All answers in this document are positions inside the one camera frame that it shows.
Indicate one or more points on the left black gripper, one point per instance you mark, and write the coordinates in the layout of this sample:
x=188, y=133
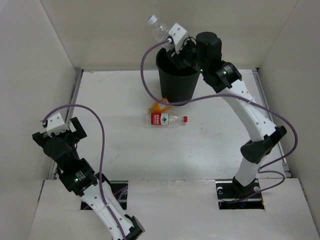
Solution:
x=61, y=135

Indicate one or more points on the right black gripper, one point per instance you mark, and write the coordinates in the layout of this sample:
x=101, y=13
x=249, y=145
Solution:
x=175, y=59

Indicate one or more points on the clear bottle white cap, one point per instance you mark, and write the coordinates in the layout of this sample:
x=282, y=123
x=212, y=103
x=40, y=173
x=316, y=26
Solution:
x=160, y=30

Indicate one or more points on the red label clear bottle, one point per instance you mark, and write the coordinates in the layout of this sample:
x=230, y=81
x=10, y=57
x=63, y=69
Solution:
x=163, y=119

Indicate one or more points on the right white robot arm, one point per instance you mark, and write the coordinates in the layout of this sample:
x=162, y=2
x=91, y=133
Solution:
x=264, y=134

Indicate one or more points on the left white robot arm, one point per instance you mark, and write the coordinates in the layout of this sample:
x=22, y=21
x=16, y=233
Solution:
x=94, y=190

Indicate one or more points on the black plastic waste bin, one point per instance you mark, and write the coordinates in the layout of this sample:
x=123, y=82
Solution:
x=177, y=86

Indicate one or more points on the small orange juice bottle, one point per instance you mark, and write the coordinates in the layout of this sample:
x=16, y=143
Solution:
x=160, y=107

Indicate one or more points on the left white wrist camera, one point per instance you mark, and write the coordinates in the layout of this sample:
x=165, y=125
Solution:
x=54, y=125

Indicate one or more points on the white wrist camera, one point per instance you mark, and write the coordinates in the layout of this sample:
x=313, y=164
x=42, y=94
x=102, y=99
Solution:
x=54, y=125
x=176, y=37

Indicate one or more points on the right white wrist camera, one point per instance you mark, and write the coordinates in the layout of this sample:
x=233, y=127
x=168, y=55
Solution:
x=176, y=37

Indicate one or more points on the left aluminium frame rail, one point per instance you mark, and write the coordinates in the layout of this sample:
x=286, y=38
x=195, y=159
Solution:
x=69, y=113

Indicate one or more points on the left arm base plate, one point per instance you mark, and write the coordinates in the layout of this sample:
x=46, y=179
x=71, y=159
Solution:
x=120, y=192

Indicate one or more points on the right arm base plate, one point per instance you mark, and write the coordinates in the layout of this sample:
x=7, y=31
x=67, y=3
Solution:
x=231, y=196

